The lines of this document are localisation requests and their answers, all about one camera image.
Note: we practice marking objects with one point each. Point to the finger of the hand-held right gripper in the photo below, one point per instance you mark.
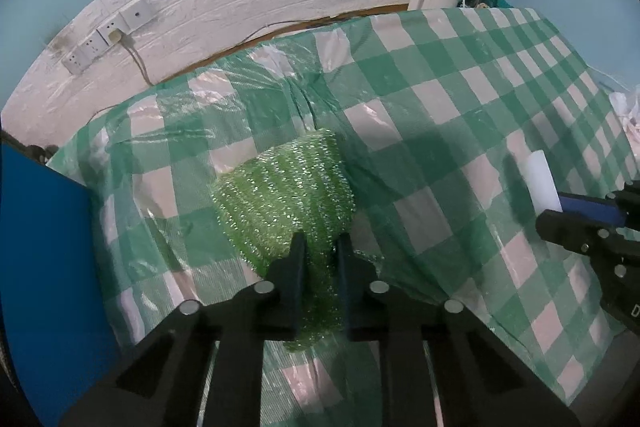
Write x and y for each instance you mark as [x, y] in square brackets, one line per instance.
[590, 208]
[565, 229]

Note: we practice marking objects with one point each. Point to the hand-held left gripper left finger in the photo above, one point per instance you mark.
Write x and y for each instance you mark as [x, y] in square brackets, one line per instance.
[300, 277]

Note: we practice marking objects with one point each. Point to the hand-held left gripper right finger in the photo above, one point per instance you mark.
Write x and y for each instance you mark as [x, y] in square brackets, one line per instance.
[341, 277]

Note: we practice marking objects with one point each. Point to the white foam stick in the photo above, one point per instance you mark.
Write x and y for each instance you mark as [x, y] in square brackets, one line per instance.
[542, 182]

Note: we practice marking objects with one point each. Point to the green bubble wrap sheet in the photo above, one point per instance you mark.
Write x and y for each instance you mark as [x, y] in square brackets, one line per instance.
[285, 192]

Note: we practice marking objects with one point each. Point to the cardboard box with blue flaps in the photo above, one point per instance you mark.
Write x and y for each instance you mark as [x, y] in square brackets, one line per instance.
[45, 282]

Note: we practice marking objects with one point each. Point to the crumpled white plastic bag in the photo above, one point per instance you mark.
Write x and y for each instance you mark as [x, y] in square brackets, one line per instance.
[627, 109]

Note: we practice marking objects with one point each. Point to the green checked plastic tablecloth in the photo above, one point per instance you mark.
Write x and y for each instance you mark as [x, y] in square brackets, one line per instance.
[440, 107]

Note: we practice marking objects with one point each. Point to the white wall socket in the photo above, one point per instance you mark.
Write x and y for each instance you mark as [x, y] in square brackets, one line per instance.
[107, 32]
[136, 13]
[91, 48]
[75, 62]

